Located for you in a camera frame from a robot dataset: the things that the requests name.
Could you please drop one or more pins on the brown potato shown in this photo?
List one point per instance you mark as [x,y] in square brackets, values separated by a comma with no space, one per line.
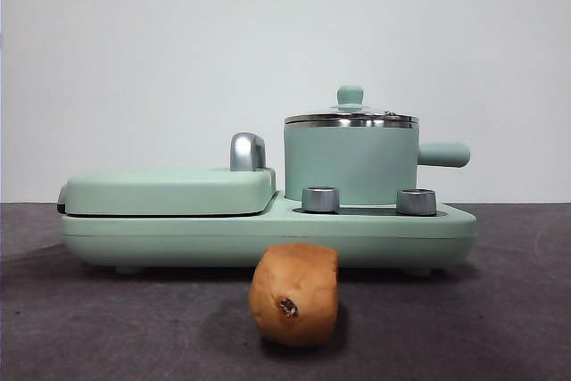
[294,292]

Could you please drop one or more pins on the mint green steamer pot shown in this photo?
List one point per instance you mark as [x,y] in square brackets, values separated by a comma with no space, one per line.
[348,158]

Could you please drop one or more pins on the glass lid with green knob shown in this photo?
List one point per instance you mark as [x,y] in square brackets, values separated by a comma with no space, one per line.
[351,95]

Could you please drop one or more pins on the silver control knob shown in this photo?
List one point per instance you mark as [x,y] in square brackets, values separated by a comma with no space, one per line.
[416,201]
[320,199]

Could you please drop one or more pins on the mint green griddle cover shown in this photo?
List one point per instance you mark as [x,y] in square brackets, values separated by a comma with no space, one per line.
[156,191]

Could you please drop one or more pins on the mint green breakfast machine base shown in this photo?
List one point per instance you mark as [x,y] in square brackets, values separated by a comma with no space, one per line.
[178,242]

